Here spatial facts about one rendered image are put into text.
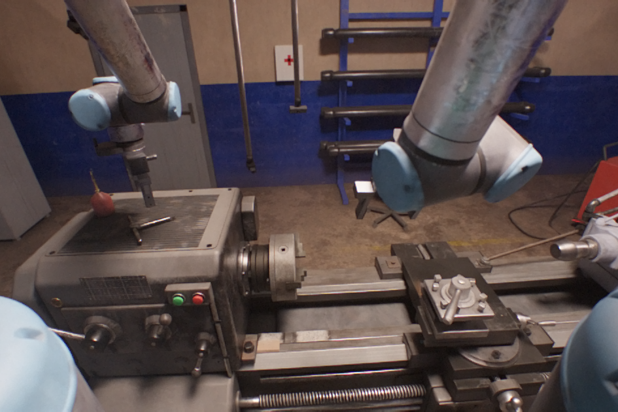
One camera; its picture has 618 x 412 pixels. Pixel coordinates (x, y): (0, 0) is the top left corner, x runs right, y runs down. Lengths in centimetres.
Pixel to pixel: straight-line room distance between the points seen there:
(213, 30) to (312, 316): 327
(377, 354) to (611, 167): 314
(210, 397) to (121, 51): 106
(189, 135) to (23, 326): 405
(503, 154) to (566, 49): 468
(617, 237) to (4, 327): 176
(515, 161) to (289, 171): 393
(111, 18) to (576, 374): 71
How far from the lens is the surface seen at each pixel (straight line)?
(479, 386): 130
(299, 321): 156
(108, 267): 109
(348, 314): 158
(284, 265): 114
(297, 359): 130
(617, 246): 174
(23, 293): 128
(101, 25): 67
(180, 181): 456
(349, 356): 131
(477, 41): 33
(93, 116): 88
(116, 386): 142
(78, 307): 119
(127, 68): 74
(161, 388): 135
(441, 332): 114
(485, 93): 35
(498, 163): 49
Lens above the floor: 190
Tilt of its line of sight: 29 degrees down
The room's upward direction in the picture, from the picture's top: 2 degrees counter-clockwise
